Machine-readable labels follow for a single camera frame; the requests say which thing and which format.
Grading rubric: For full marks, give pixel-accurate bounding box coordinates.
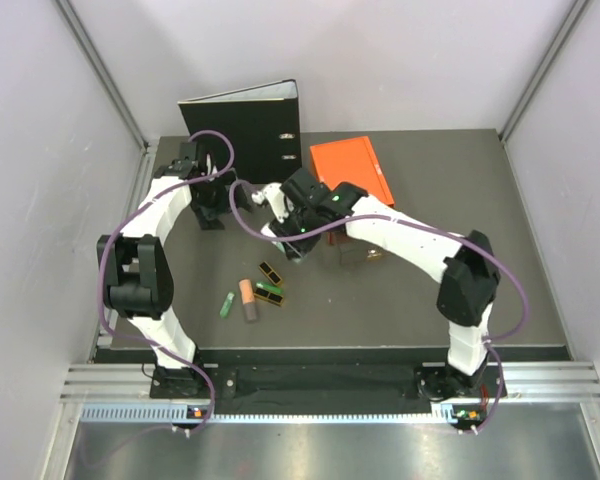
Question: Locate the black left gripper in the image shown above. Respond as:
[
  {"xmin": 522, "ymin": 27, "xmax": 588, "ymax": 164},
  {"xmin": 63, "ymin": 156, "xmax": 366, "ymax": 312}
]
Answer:
[{"xmin": 190, "ymin": 168, "xmax": 251, "ymax": 230}]

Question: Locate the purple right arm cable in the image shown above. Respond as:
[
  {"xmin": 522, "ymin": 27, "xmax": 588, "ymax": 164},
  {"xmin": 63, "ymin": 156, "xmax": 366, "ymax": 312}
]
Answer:
[{"xmin": 228, "ymin": 179, "xmax": 530, "ymax": 435}]

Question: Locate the black lever arch binder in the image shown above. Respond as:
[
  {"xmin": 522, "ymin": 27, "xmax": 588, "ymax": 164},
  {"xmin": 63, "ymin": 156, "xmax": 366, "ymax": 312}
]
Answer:
[{"xmin": 178, "ymin": 79, "xmax": 303, "ymax": 184}]

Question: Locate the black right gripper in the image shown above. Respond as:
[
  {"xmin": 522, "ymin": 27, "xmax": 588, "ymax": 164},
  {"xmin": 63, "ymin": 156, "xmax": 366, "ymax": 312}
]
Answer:
[{"xmin": 269, "ymin": 205, "xmax": 321, "ymax": 260}]

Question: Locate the orange plastic box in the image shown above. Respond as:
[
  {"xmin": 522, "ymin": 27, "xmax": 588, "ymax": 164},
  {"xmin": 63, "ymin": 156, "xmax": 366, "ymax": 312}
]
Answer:
[{"xmin": 309, "ymin": 136, "xmax": 395, "ymax": 207}]

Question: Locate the slotted cable duct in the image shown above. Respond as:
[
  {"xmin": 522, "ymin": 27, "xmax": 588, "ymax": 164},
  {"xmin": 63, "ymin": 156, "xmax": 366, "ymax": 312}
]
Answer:
[{"xmin": 79, "ymin": 399, "xmax": 461, "ymax": 425}]

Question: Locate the aluminium frame rail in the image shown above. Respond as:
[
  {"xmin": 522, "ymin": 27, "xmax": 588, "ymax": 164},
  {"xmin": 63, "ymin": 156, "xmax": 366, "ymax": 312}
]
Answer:
[{"xmin": 60, "ymin": 361, "xmax": 600, "ymax": 403}]

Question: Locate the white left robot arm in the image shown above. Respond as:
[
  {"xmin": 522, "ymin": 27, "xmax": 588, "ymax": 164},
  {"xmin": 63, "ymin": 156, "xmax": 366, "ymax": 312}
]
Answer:
[{"xmin": 97, "ymin": 138, "xmax": 233, "ymax": 398}]

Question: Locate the peach foundation tube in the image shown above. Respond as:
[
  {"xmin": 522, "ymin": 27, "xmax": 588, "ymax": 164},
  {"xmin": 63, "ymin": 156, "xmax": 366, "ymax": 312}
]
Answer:
[{"xmin": 238, "ymin": 279, "xmax": 258, "ymax": 323}]

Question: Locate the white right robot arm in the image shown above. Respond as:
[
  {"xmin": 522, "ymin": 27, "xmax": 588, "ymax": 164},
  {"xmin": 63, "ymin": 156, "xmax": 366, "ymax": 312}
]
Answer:
[{"xmin": 251, "ymin": 168, "xmax": 500, "ymax": 402}]

